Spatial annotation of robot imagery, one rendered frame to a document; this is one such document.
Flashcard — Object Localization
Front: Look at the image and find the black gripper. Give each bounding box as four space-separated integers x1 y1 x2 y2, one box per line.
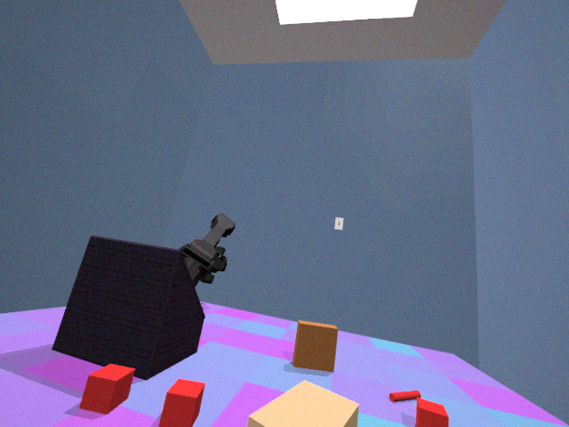
200 246 226 284

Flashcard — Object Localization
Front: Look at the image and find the orange square block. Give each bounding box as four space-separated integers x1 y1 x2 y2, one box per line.
293 320 339 372

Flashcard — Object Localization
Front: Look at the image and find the red cube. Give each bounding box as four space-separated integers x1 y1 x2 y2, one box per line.
79 364 136 415
159 379 205 427
416 398 449 427

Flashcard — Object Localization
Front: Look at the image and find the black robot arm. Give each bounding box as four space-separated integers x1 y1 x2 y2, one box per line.
178 213 236 287

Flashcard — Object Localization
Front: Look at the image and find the tan board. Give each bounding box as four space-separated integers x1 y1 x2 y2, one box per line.
247 381 359 427

